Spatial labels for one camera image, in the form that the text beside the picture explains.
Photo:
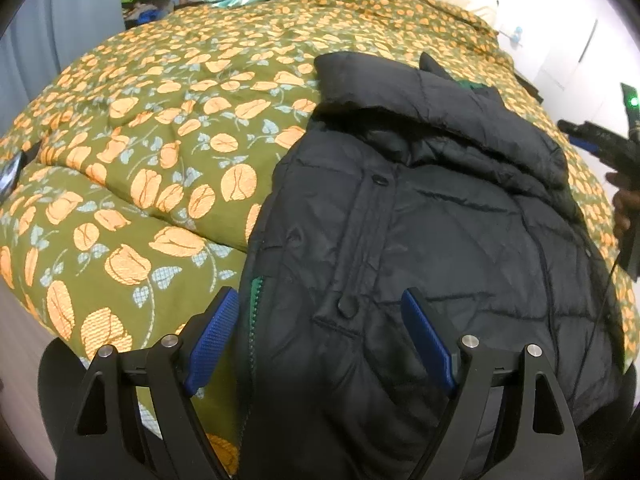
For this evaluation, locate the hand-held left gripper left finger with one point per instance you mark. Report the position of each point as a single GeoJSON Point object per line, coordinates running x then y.
{"type": "Point", "coordinates": [212, 345]}

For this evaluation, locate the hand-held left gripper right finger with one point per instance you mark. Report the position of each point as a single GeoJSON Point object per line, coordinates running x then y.
{"type": "Point", "coordinates": [430, 340]}

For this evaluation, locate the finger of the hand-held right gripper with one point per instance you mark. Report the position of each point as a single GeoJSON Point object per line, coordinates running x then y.
{"type": "Point", "coordinates": [582, 132]}

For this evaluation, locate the black puffer jacket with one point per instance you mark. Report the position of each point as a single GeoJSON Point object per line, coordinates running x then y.
{"type": "Point", "coordinates": [450, 235]}

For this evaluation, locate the pile of colourful clothes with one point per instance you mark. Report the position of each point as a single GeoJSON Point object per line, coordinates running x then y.
{"type": "Point", "coordinates": [147, 10]}

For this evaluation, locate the person's right hand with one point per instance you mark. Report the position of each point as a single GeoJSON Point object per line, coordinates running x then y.
{"type": "Point", "coordinates": [621, 210]}

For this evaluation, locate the white wardrobe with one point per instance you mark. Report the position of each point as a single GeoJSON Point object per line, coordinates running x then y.
{"type": "Point", "coordinates": [575, 50]}

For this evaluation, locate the person's leg in dark trousers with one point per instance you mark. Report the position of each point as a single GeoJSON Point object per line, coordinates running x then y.
{"type": "Point", "coordinates": [610, 435]}

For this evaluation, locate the green orange floral quilt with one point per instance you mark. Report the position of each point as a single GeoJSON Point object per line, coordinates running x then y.
{"type": "Point", "coordinates": [150, 135]}

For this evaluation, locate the dark phone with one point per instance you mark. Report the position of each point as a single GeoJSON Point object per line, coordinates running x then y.
{"type": "Point", "coordinates": [10, 177]}

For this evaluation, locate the blue curtain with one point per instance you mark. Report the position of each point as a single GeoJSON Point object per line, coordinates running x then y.
{"type": "Point", "coordinates": [50, 35]}

